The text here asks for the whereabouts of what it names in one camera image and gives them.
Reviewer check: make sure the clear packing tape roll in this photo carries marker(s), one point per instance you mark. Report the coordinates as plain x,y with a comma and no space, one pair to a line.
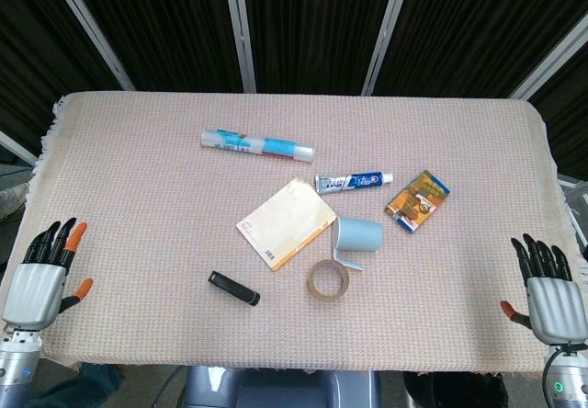
313,288

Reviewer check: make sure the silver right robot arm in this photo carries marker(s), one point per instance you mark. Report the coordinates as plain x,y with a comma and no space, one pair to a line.
569,380

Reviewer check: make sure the grey metal partition post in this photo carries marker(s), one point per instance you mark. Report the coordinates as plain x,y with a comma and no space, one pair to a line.
549,63
89,26
240,26
16,146
388,26

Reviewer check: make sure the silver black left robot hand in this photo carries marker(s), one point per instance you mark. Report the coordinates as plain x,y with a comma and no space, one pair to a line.
34,288

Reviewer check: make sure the dark fabric partition panel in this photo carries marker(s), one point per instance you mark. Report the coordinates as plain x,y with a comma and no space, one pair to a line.
37,59
161,26
473,26
317,26
567,128

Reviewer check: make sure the black stapler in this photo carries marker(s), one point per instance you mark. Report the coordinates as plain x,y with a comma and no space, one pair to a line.
234,287

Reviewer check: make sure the beige woven tablecloth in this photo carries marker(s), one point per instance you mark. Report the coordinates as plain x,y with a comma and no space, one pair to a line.
138,196

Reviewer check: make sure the blue white toothpaste tube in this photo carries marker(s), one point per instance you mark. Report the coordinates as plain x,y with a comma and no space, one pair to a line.
353,182

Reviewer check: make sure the light blue cup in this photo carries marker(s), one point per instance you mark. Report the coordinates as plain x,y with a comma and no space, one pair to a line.
360,235

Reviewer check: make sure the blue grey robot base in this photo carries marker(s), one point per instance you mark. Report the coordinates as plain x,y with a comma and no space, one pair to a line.
280,389

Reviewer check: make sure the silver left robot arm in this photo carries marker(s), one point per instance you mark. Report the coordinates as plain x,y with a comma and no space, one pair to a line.
16,362

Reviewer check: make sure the clear cling wrap roll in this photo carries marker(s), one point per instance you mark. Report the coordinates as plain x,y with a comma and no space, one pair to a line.
257,145

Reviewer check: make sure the orange printed cardboard box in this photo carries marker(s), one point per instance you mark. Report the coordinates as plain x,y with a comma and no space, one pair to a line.
418,201

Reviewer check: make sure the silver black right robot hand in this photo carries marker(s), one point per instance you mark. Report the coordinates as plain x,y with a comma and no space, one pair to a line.
558,307

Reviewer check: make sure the yellow and white notepad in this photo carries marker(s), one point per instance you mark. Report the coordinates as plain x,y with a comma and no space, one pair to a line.
285,224

